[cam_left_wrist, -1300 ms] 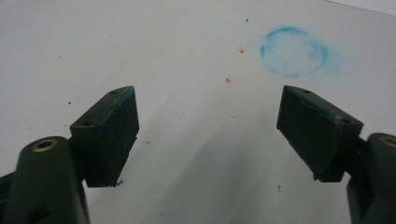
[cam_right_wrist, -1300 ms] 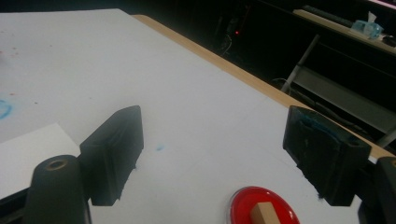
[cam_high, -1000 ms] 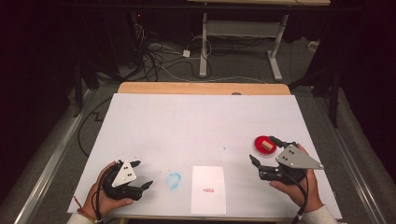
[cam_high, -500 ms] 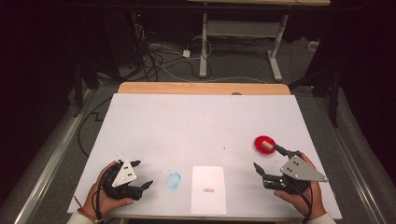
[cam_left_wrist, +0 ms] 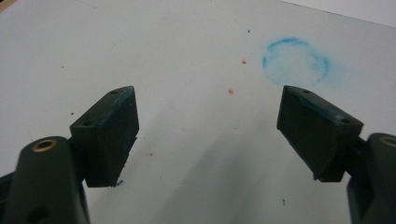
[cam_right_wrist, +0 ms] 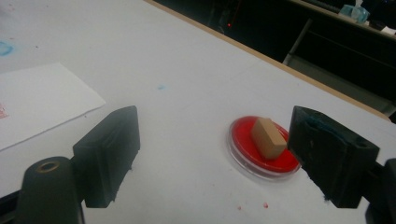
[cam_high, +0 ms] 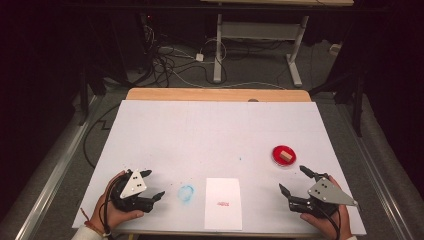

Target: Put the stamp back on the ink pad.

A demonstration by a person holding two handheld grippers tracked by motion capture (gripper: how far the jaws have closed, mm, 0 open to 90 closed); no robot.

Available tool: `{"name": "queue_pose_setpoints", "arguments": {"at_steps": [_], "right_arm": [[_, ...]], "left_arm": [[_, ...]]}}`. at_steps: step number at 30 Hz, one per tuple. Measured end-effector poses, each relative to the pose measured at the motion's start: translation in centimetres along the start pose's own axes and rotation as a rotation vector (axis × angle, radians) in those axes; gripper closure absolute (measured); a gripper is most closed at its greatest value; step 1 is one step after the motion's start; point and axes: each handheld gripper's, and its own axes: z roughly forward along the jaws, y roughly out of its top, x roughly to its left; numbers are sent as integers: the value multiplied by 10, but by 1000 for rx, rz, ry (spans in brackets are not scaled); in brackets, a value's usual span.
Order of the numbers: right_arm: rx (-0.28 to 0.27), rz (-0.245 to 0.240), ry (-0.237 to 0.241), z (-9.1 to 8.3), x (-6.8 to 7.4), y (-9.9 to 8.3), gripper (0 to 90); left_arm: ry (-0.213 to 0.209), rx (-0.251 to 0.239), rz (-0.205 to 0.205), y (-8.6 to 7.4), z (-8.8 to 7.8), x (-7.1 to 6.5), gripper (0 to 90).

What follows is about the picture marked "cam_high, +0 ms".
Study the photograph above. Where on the wooden table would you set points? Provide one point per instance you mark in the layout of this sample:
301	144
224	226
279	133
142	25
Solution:
216	95

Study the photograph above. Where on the white power adapter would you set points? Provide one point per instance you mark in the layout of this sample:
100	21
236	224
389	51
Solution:
199	57

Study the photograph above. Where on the white desk frame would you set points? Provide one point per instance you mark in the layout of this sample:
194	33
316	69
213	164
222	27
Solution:
260	30

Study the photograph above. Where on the small white box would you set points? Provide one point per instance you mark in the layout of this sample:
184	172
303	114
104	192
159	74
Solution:
335	48

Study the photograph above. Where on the person's left hand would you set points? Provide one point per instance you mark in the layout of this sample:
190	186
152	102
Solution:
116	218

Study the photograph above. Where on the round red ink pad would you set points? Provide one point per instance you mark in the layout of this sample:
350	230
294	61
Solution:
276	159

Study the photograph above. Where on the grey round table grommet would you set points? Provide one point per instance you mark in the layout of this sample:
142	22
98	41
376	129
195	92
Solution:
253	100

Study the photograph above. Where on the black stand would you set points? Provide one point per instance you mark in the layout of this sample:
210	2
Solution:
357	106
83	100

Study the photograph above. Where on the small wooden stamp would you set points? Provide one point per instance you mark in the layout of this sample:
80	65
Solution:
285	155

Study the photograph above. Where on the white table cover board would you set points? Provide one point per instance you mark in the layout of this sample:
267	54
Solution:
206	133

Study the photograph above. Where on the person's right hand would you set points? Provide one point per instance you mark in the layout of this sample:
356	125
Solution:
330	230

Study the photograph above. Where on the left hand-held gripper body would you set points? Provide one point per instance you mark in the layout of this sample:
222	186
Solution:
133	185

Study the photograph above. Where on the white paper sheet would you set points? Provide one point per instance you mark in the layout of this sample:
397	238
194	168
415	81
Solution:
222	193

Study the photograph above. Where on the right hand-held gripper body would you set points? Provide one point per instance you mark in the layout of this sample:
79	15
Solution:
328	193

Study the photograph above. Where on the metal floor rail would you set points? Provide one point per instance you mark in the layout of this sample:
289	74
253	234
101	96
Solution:
383	186
50	186

